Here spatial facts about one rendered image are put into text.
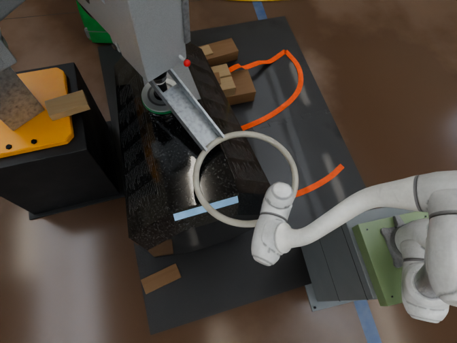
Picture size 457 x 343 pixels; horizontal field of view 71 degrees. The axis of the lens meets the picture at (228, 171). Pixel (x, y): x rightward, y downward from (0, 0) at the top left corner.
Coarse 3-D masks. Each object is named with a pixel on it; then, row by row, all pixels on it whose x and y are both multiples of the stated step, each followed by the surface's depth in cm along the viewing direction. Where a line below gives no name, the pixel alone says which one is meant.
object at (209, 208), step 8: (232, 136) 158; (240, 136) 159; (248, 136) 159; (256, 136) 158; (264, 136) 158; (208, 144) 155; (216, 144) 157; (272, 144) 157; (280, 144) 156; (288, 152) 154; (200, 160) 151; (288, 160) 152; (296, 168) 150; (192, 176) 148; (296, 176) 148; (296, 184) 146; (200, 192) 144; (296, 192) 145; (200, 200) 143; (208, 208) 141; (216, 216) 140; (224, 216) 139; (232, 224) 138; (240, 224) 138; (248, 224) 138
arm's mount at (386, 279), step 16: (368, 224) 151; (384, 224) 151; (368, 240) 148; (384, 240) 149; (368, 256) 147; (384, 256) 146; (368, 272) 150; (384, 272) 144; (400, 272) 144; (384, 288) 141; (400, 288) 141; (384, 304) 141
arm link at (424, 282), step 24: (456, 216) 74; (432, 240) 76; (456, 240) 72; (408, 264) 128; (432, 264) 75; (456, 264) 70; (408, 288) 119; (432, 288) 98; (456, 288) 70; (408, 312) 124; (432, 312) 117
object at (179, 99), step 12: (168, 72) 159; (156, 84) 152; (180, 84) 156; (168, 96) 157; (180, 96) 158; (192, 96) 155; (180, 108) 157; (192, 108) 159; (180, 120) 154; (192, 120) 158; (204, 120) 159; (192, 132) 152; (204, 132) 158; (216, 132) 158; (204, 144) 157
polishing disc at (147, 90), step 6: (168, 84) 174; (174, 84) 174; (144, 90) 172; (150, 90) 172; (144, 96) 170; (150, 96) 171; (144, 102) 169; (150, 102) 169; (156, 102) 169; (162, 102) 170; (150, 108) 168; (156, 108) 168; (162, 108) 168; (168, 108) 168
